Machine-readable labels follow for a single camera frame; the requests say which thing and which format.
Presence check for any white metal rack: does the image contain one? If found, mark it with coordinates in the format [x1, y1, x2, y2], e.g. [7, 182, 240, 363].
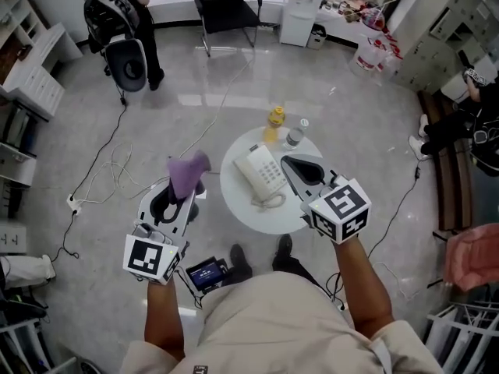
[423, 302, 499, 374]

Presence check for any person's right forearm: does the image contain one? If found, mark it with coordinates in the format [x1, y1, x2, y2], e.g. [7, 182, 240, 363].
[335, 235, 395, 333]

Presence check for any white desk with shelves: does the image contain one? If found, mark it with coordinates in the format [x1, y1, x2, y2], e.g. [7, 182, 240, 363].
[0, 0, 83, 120]

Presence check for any white pod with black hole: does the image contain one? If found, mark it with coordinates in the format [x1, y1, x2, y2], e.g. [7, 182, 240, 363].
[104, 38, 148, 93]

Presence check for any white power strip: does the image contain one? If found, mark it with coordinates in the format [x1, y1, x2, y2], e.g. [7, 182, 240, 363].
[66, 194, 83, 216]

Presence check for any person's black shoe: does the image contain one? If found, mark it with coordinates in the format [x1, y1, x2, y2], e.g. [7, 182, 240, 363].
[229, 243, 253, 278]
[275, 234, 293, 264]

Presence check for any person's right black shoe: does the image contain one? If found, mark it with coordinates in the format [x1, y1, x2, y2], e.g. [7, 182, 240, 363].
[275, 234, 293, 264]

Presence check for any red label water jug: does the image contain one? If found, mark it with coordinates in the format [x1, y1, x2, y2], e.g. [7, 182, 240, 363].
[353, 33, 385, 72]
[376, 44, 402, 73]

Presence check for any black floor cable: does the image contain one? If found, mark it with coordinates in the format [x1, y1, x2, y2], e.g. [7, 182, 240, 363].
[72, 91, 129, 202]

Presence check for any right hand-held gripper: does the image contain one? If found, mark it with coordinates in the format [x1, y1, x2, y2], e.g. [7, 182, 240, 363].
[281, 154, 372, 245]

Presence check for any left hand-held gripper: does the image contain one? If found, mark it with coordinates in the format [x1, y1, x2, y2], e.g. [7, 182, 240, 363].
[122, 177, 207, 287]

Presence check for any purple cloth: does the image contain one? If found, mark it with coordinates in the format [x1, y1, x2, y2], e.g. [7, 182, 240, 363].
[166, 150, 212, 204]

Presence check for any clear water bottle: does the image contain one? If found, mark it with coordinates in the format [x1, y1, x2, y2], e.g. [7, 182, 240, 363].
[282, 118, 310, 151]

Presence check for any small white side desk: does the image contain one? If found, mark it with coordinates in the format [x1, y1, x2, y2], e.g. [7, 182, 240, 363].
[0, 103, 40, 189]

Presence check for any small black screen device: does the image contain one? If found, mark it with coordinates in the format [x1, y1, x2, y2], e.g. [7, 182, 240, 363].
[185, 256, 231, 294]

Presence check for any white water dispenser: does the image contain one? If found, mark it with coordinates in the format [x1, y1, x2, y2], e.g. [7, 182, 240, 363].
[278, 0, 327, 48]

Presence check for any dark wooden bench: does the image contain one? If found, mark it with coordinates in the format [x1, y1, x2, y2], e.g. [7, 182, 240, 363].
[416, 90, 475, 231]

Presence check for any beige telephone cord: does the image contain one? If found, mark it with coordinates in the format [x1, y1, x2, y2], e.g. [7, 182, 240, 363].
[250, 192, 287, 210]

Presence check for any white desk telephone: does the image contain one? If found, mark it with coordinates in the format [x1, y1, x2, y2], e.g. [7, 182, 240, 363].
[245, 144, 288, 199]

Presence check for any grey shell backpack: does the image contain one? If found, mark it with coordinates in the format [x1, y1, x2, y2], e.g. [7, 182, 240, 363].
[83, 0, 140, 42]

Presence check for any pink jacket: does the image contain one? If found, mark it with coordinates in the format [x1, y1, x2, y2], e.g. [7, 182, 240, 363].
[444, 224, 499, 292]

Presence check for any black mesh chair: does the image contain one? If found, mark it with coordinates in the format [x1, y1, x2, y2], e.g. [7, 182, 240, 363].
[193, 0, 264, 58]

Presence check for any yellow drink bottle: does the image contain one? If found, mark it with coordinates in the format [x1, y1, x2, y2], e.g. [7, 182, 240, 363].
[263, 106, 288, 143]

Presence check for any white locker cabinet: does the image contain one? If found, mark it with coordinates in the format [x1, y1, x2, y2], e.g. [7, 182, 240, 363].
[389, 0, 499, 97]

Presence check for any person's beige shirt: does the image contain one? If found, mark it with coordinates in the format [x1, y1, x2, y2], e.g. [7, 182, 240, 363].
[120, 270, 445, 374]

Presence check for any person's left black shoe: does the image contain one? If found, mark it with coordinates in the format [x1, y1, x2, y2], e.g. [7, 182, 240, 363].
[229, 243, 253, 278]

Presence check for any person's left forearm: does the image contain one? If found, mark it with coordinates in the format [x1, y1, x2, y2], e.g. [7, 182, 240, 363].
[143, 277, 186, 362]

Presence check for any white floor cable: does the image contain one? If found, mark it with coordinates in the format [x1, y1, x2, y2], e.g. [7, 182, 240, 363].
[77, 55, 257, 206]

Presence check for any beige telephone handset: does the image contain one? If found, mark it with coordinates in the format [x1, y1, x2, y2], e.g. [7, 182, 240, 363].
[232, 156, 270, 204]

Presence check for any round white side table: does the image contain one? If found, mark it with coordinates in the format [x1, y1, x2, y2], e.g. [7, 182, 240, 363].
[219, 125, 332, 235]

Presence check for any small white bin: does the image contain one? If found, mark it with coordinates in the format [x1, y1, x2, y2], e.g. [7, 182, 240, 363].
[306, 23, 327, 50]

